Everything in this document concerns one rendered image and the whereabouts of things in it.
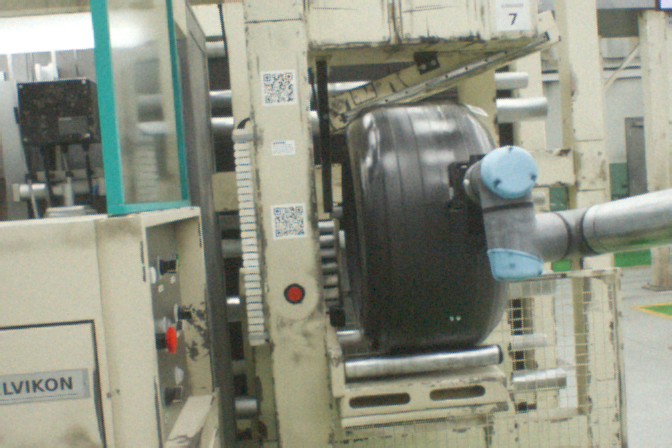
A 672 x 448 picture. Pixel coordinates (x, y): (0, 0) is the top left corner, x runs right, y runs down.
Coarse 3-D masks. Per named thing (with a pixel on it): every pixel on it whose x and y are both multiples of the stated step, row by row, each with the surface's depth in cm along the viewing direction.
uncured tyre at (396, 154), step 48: (384, 144) 141; (432, 144) 141; (480, 144) 142; (384, 192) 137; (432, 192) 136; (384, 240) 136; (432, 240) 136; (384, 288) 139; (432, 288) 138; (480, 288) 139; (384, 336) 147; (432, 336) 146; (480, 336) 149
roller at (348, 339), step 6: (348, 330) 179; (354, 330) 179; (342, 336) 177; (348, 336) 177; (354, 336) 177; (360, 336) 177; (342, 342) 177; (348, 342) 177; (354, 342) 177; (360, 342) 177; (342, 348) 178; (348, 348) 178
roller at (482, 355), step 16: (400, 352) 151; (416, 352) 151; (432, 352) 151; (448, 352) 151; (464, 352) 151; (480, 352) 151; (496, 352) 151; (352, 368) 149; (368, 368) 149; (384, 368) 149; (400, 368) 150; (416, 368) 150; (432, 368) 150; (448, 368) 151
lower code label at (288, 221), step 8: (272, 208) 154; (280, 208) 154; (288, 208) 154; (296, 208) 154; (304, 208) 154; (272, 216) 154; (280, 216) 154; (288, 216) 154; (296, 216) 154; (304, 216) 154; (272, 224) 154; (280, 224) 154; (288, 224) 154; (296, 224) 154; (304, 224) 154; (280, 232) 154; (288, 232) 154; (296, 232) 154; (304, 232) 154
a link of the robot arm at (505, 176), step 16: (480, 160) 109; (496, 160) 99; (512, 160) 99; (528, 160) 100; (480, 176) 104; (496, 176) 99; (512, 176) 99; (528, 176) 99; (480, 192) 105; (496, 192) 101; (512, 192) 99; (528, 192) 102
